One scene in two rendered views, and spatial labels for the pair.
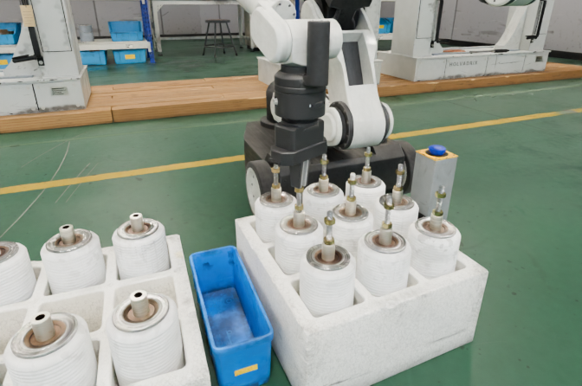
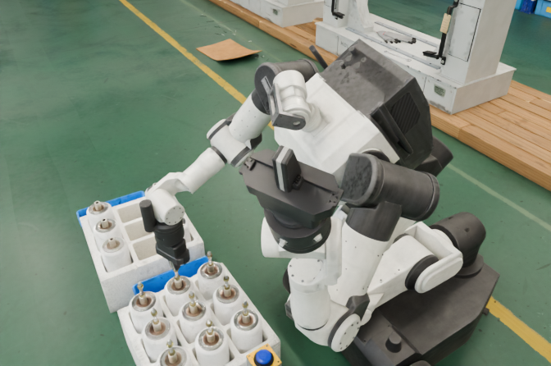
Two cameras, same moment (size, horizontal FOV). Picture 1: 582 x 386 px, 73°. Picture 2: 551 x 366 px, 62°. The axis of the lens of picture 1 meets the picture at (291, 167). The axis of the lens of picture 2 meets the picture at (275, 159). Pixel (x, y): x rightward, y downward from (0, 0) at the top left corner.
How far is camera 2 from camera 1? 1.55 m
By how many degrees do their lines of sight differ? 70
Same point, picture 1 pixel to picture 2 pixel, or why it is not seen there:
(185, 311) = (138, 263)
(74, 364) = (100, 240)
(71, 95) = (445, 98)
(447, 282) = not seen: outside the picture
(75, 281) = not seen: hidden behind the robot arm
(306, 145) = (163, 251)
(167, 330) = (106, 256)
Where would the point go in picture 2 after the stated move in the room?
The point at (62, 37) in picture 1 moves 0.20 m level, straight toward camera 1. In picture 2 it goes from (465, 48) to (444, 56)
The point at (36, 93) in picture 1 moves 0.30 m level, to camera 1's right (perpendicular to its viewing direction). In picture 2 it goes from (425, 85) to (447, 107)
